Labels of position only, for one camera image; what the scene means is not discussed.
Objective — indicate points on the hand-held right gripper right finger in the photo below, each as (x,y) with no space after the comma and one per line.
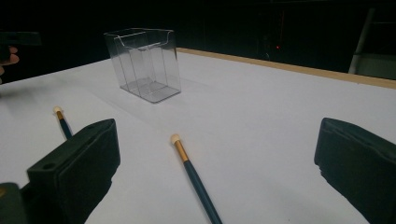
(358,161)

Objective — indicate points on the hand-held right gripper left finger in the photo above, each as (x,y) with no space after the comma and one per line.
(77,161)

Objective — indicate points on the brush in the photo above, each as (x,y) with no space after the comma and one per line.
(64,127)

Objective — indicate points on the clear plastic pen holder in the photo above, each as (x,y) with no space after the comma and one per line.
(146,77)

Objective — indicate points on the dark blue pencil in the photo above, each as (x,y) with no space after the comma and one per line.
(199,186)

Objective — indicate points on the white metal stand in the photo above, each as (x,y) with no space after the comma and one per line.
(373,66)

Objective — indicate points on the wooden table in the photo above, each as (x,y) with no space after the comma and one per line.
(311,72)

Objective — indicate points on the white table sheet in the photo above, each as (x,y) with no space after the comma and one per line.
(249,109)

